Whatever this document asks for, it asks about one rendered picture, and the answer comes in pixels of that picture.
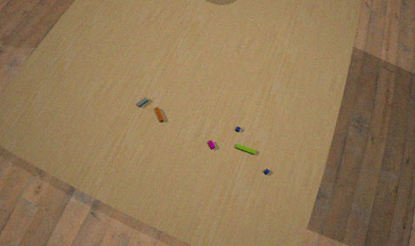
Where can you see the lime green rod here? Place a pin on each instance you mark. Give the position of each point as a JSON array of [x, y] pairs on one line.
[[245, 149]]

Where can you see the magenta rod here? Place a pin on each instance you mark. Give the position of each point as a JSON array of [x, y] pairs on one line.
[[211, 145]]

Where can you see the grey rod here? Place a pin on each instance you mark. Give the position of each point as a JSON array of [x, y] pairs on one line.
[[142, 102]]

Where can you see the orange rod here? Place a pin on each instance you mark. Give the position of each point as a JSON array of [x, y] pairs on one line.
[[159, 115]]

